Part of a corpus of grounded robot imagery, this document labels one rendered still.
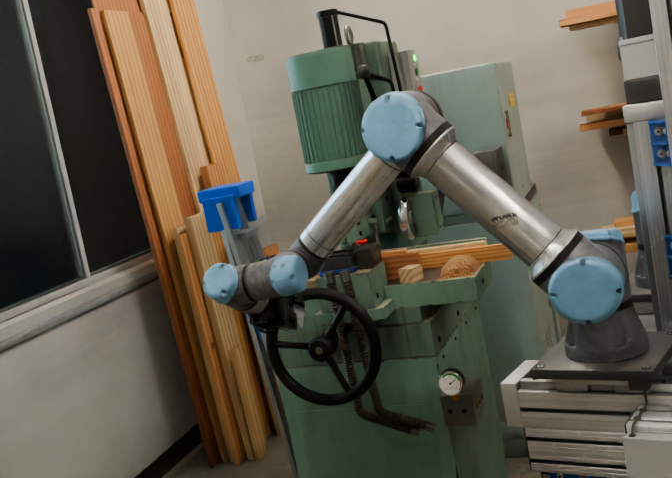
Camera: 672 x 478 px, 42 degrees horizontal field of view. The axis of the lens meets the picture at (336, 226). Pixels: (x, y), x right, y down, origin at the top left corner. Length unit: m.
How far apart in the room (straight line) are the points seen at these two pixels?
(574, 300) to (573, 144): 3.02
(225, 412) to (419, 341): 1.61
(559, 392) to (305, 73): 1.04
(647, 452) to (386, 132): 0.68
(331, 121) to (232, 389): 1.70
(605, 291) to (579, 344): 0.21
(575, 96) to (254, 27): 1.73
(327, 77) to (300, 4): 2.54
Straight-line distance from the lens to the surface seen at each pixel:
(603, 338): 1.65
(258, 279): 1.68
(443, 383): 2.15
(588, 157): 4.48
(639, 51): 1.82
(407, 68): 2.54
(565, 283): 1.48
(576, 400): 1.70
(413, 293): 2.16
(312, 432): 2.37
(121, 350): 3.58
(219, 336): 3.62
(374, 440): 2.32
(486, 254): 2.26
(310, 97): 2.25
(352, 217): 1.72
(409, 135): 1.48
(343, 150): 2.25
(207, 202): 3.10
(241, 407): 3.70
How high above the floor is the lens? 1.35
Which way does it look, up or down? 7 degrees down
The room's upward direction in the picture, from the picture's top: 11 degrees counter-clockwise
